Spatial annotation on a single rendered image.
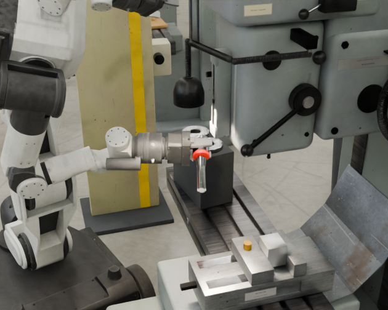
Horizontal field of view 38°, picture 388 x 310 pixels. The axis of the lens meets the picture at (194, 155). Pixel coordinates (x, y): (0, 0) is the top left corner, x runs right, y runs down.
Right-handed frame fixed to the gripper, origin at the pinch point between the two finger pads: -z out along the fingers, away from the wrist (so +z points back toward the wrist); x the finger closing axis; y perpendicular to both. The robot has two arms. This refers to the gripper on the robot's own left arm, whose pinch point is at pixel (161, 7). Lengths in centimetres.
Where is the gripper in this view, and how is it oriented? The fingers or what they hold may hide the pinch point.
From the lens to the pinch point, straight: 192.8
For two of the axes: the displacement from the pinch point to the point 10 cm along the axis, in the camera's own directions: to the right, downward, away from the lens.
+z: -7.7, -0.8, -6.3
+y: -0.4, -9.8, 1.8
